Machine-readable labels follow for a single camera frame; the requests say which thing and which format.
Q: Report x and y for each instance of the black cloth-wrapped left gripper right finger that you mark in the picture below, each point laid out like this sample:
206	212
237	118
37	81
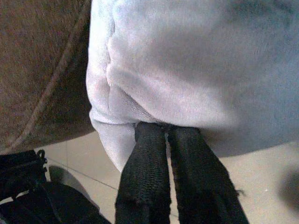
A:
203	186

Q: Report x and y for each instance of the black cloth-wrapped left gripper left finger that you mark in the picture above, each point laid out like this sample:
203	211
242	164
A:
144	182

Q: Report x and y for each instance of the white plush pillow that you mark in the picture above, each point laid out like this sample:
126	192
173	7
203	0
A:
187	70

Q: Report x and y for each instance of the brown fabric sofa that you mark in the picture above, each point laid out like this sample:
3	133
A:
39	70

